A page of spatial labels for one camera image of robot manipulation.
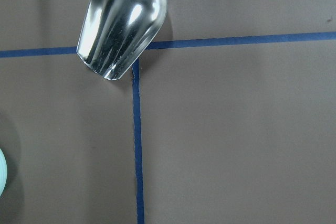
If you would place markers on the silver metal scoop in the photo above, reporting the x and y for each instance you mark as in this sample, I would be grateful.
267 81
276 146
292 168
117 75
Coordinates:
115 32

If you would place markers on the light green cup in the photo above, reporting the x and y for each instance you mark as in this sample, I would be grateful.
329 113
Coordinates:
3 172

